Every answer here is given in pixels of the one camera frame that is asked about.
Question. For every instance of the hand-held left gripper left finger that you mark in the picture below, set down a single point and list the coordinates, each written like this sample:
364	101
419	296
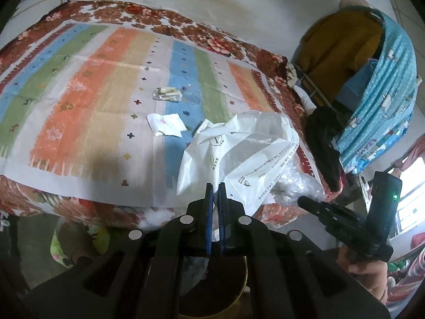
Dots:
208	212

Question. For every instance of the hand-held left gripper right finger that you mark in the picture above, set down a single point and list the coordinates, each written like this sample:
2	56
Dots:
221	212

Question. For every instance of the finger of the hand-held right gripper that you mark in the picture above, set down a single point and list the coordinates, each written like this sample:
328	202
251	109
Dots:
315	206
342	227

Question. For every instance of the white plastic bag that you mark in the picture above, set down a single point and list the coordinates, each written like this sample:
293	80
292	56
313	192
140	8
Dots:
232	146

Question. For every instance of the black round bin gold rim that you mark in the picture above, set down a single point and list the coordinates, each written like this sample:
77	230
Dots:
219	289

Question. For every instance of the small white packet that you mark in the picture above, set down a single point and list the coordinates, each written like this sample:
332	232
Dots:
166	124

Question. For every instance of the clear plastic wrapper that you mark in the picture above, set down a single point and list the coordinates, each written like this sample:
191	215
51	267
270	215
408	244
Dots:
166	93

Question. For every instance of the person's right hand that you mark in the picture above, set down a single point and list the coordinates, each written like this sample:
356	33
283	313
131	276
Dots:
368	274

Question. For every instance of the window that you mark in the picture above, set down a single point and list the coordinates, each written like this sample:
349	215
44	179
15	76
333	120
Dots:
411	206

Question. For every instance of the black cloth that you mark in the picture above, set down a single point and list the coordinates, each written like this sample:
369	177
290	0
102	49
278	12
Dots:
323	146

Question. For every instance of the white cloth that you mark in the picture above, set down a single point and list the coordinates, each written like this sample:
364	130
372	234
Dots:
307	99

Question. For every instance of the blue printed cloth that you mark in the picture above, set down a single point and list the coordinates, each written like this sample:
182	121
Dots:
388	89

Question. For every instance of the metal rack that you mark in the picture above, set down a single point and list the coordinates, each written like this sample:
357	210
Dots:
313	86

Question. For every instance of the person's left foot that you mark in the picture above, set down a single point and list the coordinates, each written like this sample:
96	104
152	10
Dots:
71	239

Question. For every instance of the yellow hanging garment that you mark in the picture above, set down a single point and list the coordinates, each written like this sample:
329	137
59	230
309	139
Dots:
338	50

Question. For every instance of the multicoloured striped mat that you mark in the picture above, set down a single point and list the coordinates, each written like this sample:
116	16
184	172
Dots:
99	73

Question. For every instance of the brown floral blanket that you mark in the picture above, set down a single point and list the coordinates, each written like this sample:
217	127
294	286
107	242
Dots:
149	16

